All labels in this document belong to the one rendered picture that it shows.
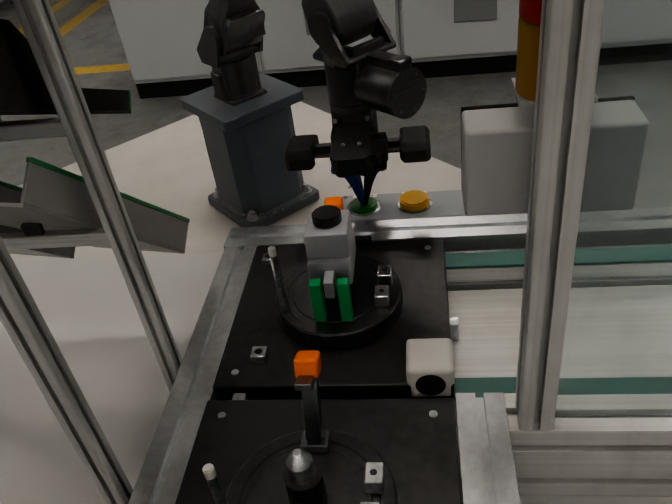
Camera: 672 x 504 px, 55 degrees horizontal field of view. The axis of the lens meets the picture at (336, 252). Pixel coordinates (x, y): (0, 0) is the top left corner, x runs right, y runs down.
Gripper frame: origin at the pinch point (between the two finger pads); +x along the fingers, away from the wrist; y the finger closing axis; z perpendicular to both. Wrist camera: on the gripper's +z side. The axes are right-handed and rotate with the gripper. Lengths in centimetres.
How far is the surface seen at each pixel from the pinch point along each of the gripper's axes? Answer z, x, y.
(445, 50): -279, 82, 23
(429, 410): 36.3, 3.5, 7.8
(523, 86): 34.5, -26.4, 15.2
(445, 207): 1.0, 4.2, 11.0
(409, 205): 1.5, 3.2, 6.2
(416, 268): 15.3, 3.3, 6.9
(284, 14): -280, 54, -63
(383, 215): 2.1, 4.2, 2.6
